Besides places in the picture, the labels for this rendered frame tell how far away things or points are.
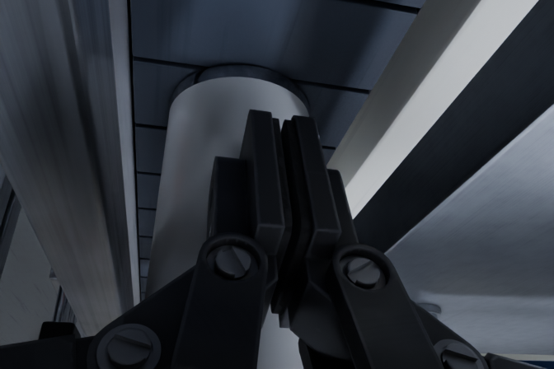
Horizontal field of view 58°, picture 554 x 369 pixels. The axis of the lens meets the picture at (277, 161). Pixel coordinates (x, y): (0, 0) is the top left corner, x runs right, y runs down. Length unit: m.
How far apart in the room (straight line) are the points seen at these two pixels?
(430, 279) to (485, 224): 0.10
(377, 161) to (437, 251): 0.19
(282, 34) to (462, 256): 0.23
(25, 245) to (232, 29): 0.37
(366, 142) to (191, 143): 0.05
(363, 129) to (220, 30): 0.05
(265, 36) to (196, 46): 0.02
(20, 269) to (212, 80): 0.42
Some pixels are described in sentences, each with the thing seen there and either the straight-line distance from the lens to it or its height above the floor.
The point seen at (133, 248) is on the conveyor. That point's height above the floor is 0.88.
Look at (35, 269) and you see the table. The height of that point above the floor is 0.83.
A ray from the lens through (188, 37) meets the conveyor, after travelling 0.16.
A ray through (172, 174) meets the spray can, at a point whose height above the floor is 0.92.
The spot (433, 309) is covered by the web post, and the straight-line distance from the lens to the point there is 0.45.
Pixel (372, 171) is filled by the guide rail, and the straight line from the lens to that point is 0.16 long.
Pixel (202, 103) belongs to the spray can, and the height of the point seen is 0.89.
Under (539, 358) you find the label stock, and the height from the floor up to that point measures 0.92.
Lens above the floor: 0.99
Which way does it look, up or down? 31 degrees down
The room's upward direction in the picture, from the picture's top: 180 degrees clockwise
